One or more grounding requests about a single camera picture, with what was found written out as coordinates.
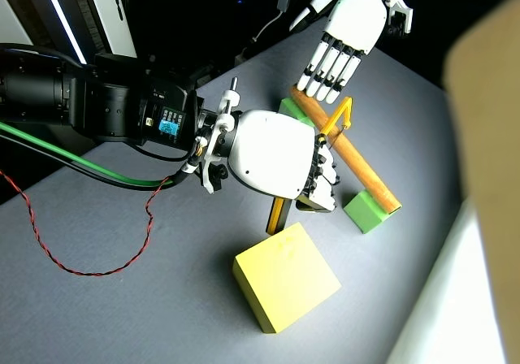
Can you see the white frame column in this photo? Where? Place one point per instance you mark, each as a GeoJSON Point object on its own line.
{"type": "Point", "coordinates": [111, 14]}

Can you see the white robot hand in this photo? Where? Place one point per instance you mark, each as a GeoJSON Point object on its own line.
{"type": "Point", "coordinates": [357, 14]}
{"type": "Point", "coordinates": [272, 152]}

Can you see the round wooden rod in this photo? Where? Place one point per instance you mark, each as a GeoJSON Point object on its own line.
{"type": "Point", "coordinates": [365, 169]}

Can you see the white light strip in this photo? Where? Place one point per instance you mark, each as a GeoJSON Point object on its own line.
{"type": "Point", "coordinates": [63, 18]}

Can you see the yellow wooden block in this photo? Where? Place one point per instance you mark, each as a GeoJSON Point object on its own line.
{"type": "Point", "coordinates": [284, 278]}

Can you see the white backdrop sheet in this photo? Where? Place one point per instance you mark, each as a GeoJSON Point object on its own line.
{"type": "Point", "coordinates": [447, 299]}

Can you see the white side panel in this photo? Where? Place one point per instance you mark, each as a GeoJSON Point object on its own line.
{"type": "Point", "coordinates": [12, 22]}

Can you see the green support block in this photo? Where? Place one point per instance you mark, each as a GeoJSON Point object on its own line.
{"type": "Point", "coordinates": [290, 108]}
{"type": "Point", "coordinates": [363, 213]}

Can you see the grey table cloth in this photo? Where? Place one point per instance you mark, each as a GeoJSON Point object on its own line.
{"type": "Point", "coordinates": [122, 319]}

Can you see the tan cardboard panel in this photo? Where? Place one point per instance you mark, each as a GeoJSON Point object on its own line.
{"type": "Point", "coordinates": [487, 116]}

